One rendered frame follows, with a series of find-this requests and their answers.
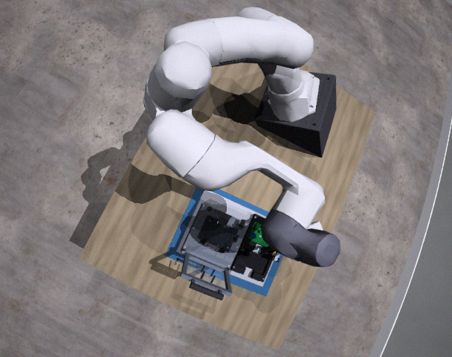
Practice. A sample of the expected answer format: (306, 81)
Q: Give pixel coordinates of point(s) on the green circuit board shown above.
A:
(256, 235)

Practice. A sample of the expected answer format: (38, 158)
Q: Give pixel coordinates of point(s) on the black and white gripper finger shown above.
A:
(267, 253)

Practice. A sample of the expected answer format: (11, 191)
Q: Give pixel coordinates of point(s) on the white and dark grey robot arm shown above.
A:
(178, 79)

